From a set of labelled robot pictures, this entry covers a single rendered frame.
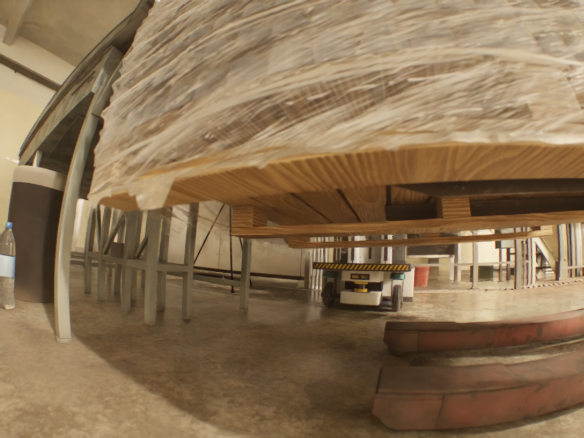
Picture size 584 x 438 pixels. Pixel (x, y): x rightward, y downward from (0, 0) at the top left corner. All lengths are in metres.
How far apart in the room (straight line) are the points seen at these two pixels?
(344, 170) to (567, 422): 0.61
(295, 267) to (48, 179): 2.66
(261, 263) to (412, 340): 2.66
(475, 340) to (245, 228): 0.86
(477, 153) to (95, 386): 0.72
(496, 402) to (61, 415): 0.72
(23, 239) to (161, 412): 1.00
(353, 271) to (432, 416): 1.34
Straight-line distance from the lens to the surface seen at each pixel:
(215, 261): 3.73
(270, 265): 3.24
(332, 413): 0.56
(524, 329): 1.01
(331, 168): 0.26
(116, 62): 1.12
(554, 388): 0.58
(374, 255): 2.02
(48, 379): 0.67
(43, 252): 1.32
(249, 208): 0.86
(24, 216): 1.32
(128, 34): 1.13
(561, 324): 1.12
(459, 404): 0.48
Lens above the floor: 0.31
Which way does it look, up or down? 10 degrees up
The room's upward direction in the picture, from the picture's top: 3 degrees clockwise
